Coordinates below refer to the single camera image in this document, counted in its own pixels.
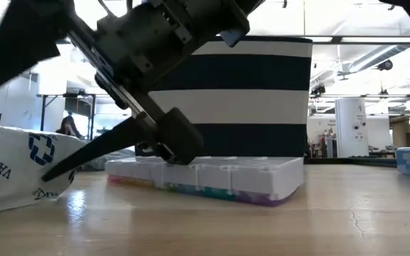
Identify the navy white striped fabric basket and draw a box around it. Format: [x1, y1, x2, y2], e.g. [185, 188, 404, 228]
[147, 35, 313, 158]

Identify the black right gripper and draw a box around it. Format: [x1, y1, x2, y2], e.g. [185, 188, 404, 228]
[68, 0, 263, 157]

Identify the white printed bandage pack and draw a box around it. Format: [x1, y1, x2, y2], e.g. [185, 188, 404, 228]
[0, 122, 88, 215]

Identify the person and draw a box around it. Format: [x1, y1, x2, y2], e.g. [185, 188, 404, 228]
[55, 114, 85, 140]

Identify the ceiling light strip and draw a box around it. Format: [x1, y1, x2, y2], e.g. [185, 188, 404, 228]
[0, 34, 410, 46]

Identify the black background rack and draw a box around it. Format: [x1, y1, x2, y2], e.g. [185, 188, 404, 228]
[36, 92, 98, 142]

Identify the white round column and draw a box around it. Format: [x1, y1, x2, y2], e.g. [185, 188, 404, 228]
[335, 97, 369, 159]

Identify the white weekly pill organizer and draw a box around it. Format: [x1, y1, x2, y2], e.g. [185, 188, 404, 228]
[105, 156, 305, 208]

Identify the black aluminium table frame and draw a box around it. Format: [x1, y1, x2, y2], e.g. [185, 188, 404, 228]
[304, 156, 398, 168]

